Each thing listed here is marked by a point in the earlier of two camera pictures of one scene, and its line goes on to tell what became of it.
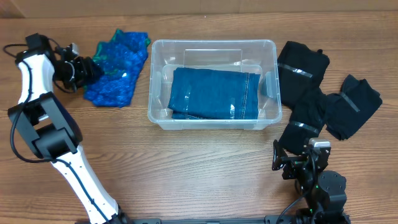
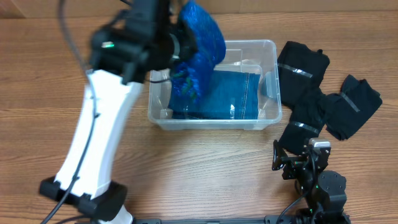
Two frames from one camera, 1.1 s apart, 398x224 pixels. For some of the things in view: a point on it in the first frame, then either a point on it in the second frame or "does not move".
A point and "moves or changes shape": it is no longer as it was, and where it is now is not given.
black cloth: x=349 y=109 does not move
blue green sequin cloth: x=121 y=59 moves or changes shape
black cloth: x=301 y=69 does not move
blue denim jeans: x=214 y=94 does not move
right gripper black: x=292 y=162 does not move
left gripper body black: x=73 y=75 -> x=175 y=45
